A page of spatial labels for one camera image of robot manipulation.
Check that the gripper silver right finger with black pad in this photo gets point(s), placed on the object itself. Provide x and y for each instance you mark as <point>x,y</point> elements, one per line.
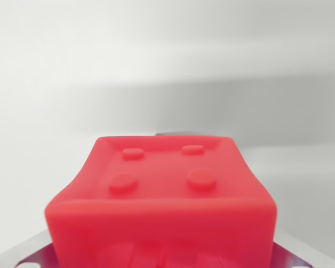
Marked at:
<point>289,255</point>

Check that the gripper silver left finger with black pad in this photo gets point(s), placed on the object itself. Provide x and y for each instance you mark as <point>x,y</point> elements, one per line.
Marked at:
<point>36,252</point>

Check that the red studded cube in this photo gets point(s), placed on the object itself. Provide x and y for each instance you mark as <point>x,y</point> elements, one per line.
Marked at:
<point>162,217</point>

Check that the grey studded cube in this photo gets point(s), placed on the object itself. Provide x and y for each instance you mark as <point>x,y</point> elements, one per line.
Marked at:
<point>174,132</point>

